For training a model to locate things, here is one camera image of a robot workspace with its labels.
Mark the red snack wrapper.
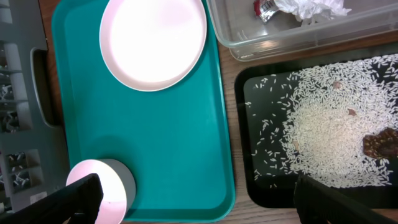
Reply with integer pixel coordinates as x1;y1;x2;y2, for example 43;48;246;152
253;0;279;23

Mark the large white plate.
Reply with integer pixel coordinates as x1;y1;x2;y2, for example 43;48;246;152
99;0;208;91

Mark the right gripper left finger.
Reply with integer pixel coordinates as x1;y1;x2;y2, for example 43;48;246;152
1;174;103;224

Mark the small pink saucer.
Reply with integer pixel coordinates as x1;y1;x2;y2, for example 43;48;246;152
66;159;136;224

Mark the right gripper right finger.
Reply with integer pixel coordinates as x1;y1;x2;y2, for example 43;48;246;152
294;175;397;224

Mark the clear plastic bin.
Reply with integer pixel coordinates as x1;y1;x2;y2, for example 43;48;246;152
207;0;397;62

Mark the black tray with rice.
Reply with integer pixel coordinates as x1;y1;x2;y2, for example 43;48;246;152
234;44;397;208

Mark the grey plastic dish rack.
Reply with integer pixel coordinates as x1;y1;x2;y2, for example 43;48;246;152
1;0;70;214

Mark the white napkin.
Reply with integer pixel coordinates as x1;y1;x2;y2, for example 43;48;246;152
274;0;352;22

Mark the brown food scrap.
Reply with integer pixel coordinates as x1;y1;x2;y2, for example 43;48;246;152
363;128;397;159

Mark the teal serving tray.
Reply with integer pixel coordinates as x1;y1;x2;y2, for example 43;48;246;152
52;1;236;222

